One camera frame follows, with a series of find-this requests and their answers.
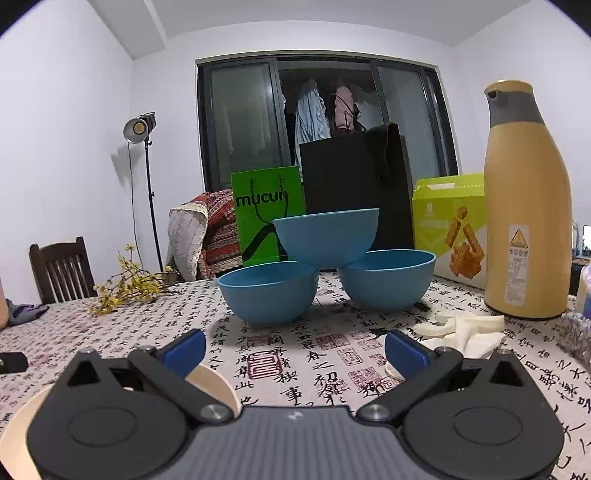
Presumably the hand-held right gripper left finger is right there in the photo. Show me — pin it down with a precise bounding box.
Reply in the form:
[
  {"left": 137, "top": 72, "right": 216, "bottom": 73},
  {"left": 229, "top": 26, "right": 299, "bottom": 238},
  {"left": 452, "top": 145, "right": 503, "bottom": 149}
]
[{"left": 62, "top": 329, "right": 234, "bottom": 425}]

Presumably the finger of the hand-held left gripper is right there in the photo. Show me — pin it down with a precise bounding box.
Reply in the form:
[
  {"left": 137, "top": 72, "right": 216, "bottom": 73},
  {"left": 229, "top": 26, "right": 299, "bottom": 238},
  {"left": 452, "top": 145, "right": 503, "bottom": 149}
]
[{"left": 0, "top": 353, "right": 29, "bottom": 376}]

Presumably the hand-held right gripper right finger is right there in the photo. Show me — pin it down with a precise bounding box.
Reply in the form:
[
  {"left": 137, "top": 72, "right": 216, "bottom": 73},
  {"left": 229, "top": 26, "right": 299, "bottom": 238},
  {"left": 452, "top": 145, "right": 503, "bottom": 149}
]
[{"left": 358, "top": 329, "right": 532, "bottom": 425}]

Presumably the cream plate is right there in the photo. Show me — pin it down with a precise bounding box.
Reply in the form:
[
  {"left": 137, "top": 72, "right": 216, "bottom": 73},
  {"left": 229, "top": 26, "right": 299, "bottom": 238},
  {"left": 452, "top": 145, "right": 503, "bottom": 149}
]
[{"left": 0, "top": 362, "right": 242, "bottom": 480}]

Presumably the blue bowl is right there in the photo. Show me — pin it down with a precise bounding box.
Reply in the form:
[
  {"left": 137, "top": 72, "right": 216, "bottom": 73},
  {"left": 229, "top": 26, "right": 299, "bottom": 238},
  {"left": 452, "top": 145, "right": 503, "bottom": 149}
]
[
  {"left": 218, "top": 267, "right": 320, "bottom": 325},
  {"left": 273, "top": 208, "right": 380, "bottom": 269},
  {"left": 337, "top": 250, "right": 437, "bottom": 311}
]

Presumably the purple cloth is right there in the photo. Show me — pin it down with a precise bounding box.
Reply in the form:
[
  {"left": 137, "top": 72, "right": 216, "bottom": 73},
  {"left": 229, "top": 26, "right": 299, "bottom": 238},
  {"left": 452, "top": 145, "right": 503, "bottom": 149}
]
[{"left": 6, "top": 299, "right": 51, "bottom": 328}]

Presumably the white rubber glove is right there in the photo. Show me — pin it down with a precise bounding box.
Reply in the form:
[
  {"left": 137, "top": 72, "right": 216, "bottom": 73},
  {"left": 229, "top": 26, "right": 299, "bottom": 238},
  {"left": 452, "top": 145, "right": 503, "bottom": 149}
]
[{"left": 421, "top": 318, "right": 507, "bottom": 360}]

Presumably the yellow flower branch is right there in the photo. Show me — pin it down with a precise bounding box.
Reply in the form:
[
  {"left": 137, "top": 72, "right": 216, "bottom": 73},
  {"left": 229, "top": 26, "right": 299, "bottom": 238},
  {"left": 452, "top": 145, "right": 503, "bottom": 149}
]
[{"left": 89, "top": 244, "right": 178, "bottom": 317}]

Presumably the dark wooden chair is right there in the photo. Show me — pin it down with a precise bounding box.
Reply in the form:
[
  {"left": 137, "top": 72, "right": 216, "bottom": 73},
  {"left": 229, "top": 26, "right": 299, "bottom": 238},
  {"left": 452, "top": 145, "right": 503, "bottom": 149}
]
[{"left": 29, "top": 237, "right": 95, "bottom": 304}]

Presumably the calligraphy printed tablecloth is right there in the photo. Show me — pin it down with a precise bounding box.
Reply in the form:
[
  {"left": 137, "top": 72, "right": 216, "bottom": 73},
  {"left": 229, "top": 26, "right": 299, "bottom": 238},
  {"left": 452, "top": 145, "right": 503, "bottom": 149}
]
[{"left": 0, "top": 270, "right": 591, "bottom": 480}]

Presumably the white quilted cloth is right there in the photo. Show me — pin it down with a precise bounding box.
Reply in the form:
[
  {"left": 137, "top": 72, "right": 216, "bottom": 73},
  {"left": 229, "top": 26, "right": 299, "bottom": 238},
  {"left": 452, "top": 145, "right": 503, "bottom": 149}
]
[{"left": 166, "top": 203, "right": 209, "bottom": 282}]

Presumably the red patterned blanket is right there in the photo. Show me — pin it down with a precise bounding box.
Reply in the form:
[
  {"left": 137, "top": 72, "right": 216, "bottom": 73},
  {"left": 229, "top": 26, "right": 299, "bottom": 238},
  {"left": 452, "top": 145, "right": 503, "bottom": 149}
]
[{"left": 191, "top": 188, "right": 243, "bottom": 280}]

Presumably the yellow-green snack box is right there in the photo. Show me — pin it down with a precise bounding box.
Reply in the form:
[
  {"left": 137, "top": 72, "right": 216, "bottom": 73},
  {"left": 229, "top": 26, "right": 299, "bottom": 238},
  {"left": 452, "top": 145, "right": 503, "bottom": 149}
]
[{"left": 412, "top": 173, "right": 489, "bottom": 291}]

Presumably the green paper bag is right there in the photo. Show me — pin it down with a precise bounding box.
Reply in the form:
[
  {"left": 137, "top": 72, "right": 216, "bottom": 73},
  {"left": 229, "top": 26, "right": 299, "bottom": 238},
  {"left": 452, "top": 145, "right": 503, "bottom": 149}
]
[{"left": 231, "top": 166, "right": 307, "bottom": 268}]

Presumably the grey patterned pouch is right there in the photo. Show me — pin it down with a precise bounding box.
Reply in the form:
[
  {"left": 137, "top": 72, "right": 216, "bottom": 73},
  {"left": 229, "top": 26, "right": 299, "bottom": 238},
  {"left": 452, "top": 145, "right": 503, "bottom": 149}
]
[{"left": 556, "top": 311, "right": 591, "bottom": 360}]

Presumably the yellow thermos bottle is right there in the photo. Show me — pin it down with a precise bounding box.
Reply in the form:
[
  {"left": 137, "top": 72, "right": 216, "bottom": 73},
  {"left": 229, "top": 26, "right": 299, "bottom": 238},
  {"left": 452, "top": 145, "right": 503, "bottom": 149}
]
[{"left": 482, "top": 80, "right": 574, "bottom": 320}]

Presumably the black paper bag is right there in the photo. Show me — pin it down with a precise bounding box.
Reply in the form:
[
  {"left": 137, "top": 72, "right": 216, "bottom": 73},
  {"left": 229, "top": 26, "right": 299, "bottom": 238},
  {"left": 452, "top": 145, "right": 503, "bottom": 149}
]
[{"left": 299, "top": 95, "right": 415, "bottom": 271}]

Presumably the studio light on stand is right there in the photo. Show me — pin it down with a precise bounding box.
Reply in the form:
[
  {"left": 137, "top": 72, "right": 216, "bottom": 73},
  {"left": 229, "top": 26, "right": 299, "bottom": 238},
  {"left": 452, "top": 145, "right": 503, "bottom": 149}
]
[{"left": 123, "top": 112, "right": 165, "bottom": 273}]

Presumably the black framed glass door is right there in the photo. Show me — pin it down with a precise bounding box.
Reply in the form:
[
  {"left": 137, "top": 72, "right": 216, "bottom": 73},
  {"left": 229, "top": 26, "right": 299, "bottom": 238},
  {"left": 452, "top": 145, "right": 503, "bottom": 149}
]
[{"left": 196, "top": 56, "right": 460, "bottom": 192}]

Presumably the hanging white garment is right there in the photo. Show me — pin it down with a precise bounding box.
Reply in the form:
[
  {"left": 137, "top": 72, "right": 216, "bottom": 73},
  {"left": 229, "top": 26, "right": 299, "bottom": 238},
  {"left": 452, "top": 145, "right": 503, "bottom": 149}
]
[{"left": 355, "top": 90, "right": 384, "bottom": 127}]

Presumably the hanging pink garment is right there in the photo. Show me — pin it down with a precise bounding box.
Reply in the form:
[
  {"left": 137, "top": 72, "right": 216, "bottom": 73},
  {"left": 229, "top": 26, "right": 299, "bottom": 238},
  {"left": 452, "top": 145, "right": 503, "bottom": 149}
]
[{"left": 333, "top": 85, "right": 358, "bottom": 130}]

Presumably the hanging blue shirt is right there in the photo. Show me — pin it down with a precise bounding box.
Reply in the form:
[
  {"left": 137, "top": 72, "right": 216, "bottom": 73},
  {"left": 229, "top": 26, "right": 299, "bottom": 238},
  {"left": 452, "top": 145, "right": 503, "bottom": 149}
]
[{"left": 295, "top": 78, "right": 332, "bottom": 146}]

